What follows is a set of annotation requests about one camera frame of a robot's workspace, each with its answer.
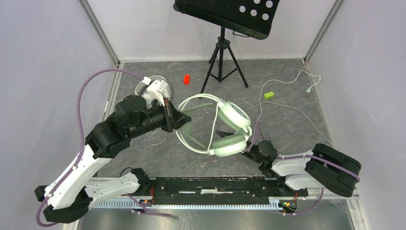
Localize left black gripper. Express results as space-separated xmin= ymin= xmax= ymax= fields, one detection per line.
xmin=127 ymin=96 xmax=192 ymax=139

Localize green headphones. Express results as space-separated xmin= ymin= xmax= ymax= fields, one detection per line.
xmin=176 ymin=93 xmax=253 ymax=157

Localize green headphone cable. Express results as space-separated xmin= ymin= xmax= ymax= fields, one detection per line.
xmin=207 ymin=69 xmax=334 ymax=156

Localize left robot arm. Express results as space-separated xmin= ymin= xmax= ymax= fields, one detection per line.
xmin=34 ymin=95 xmax=191 ymax=227

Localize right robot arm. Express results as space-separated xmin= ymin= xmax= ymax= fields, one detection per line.
xmin=216 ymin=130 xmax=361 ymax=197

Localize white grey headphones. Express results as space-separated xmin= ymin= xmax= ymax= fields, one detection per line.
xmin=135 ymin=75 xmax=171 ymax=104

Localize red small block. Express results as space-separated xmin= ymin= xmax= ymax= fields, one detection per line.
xmin=183 ymin=74 xmax=191 ymax=85

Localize green small block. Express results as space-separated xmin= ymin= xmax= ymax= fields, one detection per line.
xmin=263 ymin=92 xmax=275 ymax=100

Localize black music stand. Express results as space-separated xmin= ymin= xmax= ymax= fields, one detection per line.
xmin=173 ymin=0 xmax=280 ymax=93

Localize white headphone cable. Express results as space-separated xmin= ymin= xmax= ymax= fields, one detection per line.
xmin=147 ymin=128 xmax=167 ymax=147

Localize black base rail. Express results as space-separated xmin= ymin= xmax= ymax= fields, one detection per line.
xmin=132 ymin=176 xmax=308 ymax=205

